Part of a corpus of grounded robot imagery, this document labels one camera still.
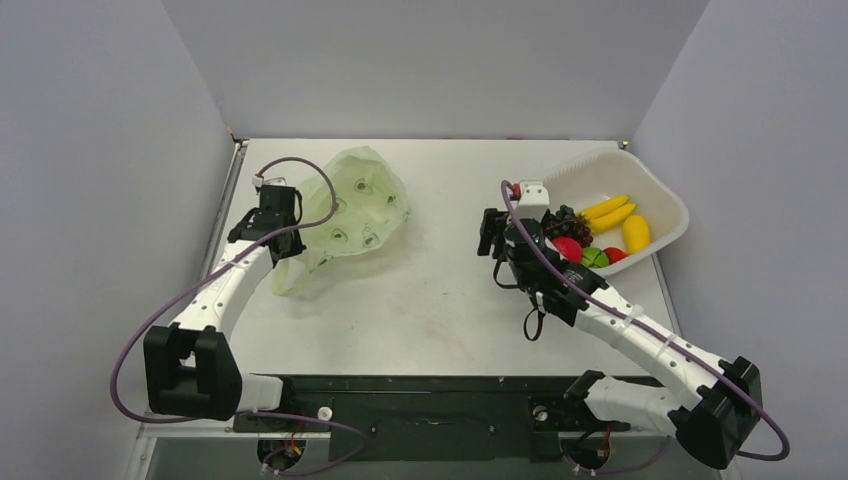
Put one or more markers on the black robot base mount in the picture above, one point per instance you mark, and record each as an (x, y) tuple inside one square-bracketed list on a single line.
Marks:
[(325, 422)]

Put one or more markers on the upper yellow fake banana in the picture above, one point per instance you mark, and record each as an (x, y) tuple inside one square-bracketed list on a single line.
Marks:
[(603, 208)]

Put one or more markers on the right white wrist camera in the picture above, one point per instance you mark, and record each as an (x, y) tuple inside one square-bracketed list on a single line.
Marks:
[(530, 199)]

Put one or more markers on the red fake apple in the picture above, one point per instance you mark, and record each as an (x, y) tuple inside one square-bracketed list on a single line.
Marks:
[(569, 248)]

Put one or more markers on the red fake strawberry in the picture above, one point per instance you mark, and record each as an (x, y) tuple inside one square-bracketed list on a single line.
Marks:
[(614, 255)]

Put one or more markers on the green fake round fruit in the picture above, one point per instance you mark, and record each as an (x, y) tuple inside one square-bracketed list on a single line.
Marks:
[(594, 257)]

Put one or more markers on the lower yellow fake banana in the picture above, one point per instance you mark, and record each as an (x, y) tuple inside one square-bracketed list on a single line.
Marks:
[(611, 220)]

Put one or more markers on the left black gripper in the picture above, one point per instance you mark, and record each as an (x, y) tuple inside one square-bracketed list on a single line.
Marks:
[(297, 246)]

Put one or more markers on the yellow fake mango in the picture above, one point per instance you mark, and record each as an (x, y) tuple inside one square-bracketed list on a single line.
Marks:
[(636, 234)]

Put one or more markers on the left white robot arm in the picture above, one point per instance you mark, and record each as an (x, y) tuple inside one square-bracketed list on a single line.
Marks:
[(189, 365)]

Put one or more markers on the dark blue fake grapes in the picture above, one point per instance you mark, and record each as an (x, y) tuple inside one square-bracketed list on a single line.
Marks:
[(560, 220)]

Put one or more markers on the purple fake grapes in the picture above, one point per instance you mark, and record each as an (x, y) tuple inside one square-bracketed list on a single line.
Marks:
[(577, 231)]

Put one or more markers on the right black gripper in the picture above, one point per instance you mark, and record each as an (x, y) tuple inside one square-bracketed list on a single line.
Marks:
[(494, 232)]

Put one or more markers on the green plastic bag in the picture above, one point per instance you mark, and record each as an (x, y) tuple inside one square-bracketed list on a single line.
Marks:
[(372, 203)]

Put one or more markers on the white plastic basket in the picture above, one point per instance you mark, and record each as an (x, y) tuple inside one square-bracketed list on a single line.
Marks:
[(593, 177)]

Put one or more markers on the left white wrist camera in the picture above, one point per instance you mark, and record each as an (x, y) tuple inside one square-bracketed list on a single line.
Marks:
[(259, 181)]

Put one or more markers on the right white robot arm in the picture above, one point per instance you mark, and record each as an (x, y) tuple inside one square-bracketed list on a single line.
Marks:
[(705, 402)]

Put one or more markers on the yellow fake banana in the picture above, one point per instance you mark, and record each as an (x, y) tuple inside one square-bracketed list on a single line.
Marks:
[(611, 220), (603, 208)]

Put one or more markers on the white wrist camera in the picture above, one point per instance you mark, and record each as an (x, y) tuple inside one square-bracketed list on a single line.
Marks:
[(530, 199), (259, 181)]

